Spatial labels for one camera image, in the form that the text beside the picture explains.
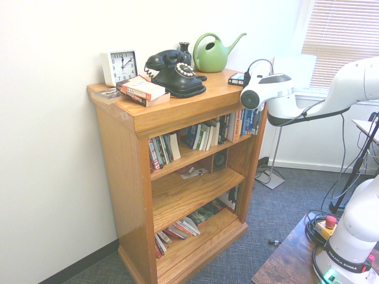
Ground coiled black cable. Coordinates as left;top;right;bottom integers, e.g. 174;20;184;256
304;209;330;248

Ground grey and white book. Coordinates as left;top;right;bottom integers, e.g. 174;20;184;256
154;231;173;260

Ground salmon orange spine book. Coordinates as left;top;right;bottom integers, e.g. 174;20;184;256
233;109;243;144

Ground dark wooden table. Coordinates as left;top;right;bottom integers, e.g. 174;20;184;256
250;212;379;284

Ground blue and yellow spine book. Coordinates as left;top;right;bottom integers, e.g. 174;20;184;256
241;108;250;137

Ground white floor lamp stand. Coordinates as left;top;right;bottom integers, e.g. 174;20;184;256
255;54;318;191

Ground black tripod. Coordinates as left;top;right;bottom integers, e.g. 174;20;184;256
327;111;379;214

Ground blue Darwin's Radio paperback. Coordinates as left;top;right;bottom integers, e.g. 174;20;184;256
227;72;248;87

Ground black spine blue cover book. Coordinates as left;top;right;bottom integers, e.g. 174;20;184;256
185;123;203;150

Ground hanging black cable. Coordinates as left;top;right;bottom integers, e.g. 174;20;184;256
330;112;358;199

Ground orange and white paperback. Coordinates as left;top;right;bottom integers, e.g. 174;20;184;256
115;75;167;102

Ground black and white cover book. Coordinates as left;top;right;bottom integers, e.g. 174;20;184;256
218;185;241;213

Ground window blind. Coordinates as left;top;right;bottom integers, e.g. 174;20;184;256
301;0;379;59

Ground white square analog clock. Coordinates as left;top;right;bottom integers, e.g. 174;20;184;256
99;49;139;88

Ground white book with red marks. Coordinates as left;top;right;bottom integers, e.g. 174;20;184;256
177;216;202;237

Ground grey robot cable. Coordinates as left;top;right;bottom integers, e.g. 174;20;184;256
245;59;275;78

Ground dark cover thin book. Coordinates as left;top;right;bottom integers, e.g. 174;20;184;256
91;88;126;105

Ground loose photo cards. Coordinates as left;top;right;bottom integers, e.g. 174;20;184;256
176;166;209;180

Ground white and green book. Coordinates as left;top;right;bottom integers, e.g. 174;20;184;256
195;122;210;151

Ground red spine paperback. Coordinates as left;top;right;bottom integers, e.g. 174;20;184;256
163;223;191;241

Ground wooden bookshelf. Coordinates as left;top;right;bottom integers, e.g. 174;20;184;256
86;68;269;284

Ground yellow emergency stop box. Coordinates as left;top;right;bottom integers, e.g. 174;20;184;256
314;215;339;241

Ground black glossy vase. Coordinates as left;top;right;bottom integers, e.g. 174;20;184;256
178;42;192;60

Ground green plastic watering can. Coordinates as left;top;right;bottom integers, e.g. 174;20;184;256
192;32;248;73

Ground small dark round speaker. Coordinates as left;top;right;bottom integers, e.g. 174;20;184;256
213;151;228;170

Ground dark green cover book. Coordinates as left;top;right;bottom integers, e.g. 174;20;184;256
189;203;224;227

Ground book with cream page edge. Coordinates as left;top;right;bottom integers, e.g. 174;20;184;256
169;133;182;162

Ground white paperback book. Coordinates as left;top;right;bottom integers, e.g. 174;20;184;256
205;119;221;150

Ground dark paperback with white pages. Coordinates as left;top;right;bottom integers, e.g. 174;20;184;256
120;88;171;108

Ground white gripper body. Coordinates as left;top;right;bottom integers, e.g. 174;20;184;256
250;62;269;79

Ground red spine book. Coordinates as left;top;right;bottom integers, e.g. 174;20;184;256
147;137;159;172

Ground light board on tripod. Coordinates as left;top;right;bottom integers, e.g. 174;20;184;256
351;118;379;137

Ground black rotary telephone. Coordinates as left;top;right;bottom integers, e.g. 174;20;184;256
144;49;208;99

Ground green spine book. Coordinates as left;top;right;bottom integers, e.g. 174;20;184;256
163;134;175;164

